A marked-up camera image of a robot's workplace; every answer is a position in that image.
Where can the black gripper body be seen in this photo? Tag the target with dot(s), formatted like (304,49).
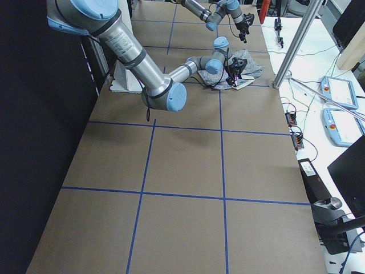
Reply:
(233,70)
(242,27)

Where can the navy white striped polo shirt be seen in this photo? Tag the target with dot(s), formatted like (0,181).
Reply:
(252,71)

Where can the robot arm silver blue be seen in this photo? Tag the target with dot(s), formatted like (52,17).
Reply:
(230,8)
(103,20)

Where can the red cylinder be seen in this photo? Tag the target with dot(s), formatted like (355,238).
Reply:
(263,11)

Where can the black reacher gripper tool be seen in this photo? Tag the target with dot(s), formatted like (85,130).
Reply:
(278,28)

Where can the red circuit board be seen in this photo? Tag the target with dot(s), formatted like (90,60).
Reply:
(297,140)
(291,119)

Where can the brown paper table cover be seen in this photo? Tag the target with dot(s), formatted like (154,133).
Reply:
(214,188)

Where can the far teach pendant tablet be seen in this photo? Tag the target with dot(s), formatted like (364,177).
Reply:
(340,91)

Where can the teach pendant tablet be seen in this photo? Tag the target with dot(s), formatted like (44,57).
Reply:
(340,91)
(342,128)

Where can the near teach pendant tablet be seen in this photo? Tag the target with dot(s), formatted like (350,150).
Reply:
(342,128)

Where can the black box with white label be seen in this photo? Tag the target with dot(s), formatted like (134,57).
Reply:
(314,186)

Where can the black monitor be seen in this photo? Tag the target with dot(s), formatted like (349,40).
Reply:
(347,172)

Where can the black monitor stand clamp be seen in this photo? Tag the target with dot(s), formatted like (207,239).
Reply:
(336,230)

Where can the aluminium frame post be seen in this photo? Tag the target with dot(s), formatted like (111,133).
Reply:
(302,30)

